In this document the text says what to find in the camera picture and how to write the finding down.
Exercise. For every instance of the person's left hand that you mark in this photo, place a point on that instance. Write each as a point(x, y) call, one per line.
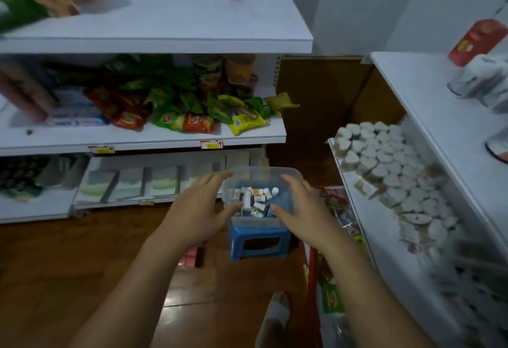
point(194, 217)

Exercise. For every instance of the person's right hand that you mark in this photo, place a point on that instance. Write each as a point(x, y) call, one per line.
point(313, 221)

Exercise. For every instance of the clear plastic bin of bottles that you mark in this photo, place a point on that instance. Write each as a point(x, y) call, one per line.
point(291, 185)

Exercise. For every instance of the white metal shelf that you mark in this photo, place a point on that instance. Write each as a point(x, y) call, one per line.
point(416, 90)
point(178, 18)

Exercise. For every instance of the person's right forearm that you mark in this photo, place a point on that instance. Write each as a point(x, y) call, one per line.
point(377, 304)

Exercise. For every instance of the person's left forearm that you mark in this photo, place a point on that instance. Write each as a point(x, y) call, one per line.
point(131, 300)

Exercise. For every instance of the person's right leg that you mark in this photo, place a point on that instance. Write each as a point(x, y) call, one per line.
point(266, 336)

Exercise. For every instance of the red carton box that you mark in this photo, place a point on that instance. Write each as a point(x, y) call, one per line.
point(476, 42)

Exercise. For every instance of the pile of mixed packets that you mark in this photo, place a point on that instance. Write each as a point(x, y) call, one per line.
point(337, 221)

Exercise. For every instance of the small red boxes pack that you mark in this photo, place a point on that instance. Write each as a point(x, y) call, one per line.
point(190, 258)

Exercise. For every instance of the blue plastic stool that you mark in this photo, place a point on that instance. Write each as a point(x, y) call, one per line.
point(238, 240)

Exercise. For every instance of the small yellow price tag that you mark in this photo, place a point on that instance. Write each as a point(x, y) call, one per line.
point(146, 203)

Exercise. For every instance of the row of pale flat packs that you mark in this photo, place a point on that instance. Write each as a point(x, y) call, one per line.
point(131, 183)

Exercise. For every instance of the red yellow price tag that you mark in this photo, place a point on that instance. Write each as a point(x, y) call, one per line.
point(101, 149)
point(211, 144)

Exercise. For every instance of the stack of white heart-lid jars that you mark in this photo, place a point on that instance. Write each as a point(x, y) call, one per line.
point(369, 149)

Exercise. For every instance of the white right slipper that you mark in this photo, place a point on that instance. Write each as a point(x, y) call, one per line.
point(278, 310)

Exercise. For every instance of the pile of snack bags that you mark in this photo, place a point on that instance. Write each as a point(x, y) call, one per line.
point(174, 117)

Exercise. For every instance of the dark instant noodle cup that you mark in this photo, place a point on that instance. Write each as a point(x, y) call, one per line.
point(242, 88)

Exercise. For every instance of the green instant noodle cup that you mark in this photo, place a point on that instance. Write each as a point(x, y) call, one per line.
point(206, 68)

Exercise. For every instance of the orange instant noodle cup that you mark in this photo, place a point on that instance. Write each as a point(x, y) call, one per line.
point(240, 66)

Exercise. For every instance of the blue tissue packs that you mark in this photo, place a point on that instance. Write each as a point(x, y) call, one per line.
point(75, 107)

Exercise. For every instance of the dark green pack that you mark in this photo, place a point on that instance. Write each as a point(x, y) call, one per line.
point(20, 177)

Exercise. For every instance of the pink packs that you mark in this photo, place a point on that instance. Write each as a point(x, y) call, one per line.
point(20, 94)

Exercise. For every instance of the green wipes pack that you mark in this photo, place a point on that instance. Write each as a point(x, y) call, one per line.
point(16, 12)

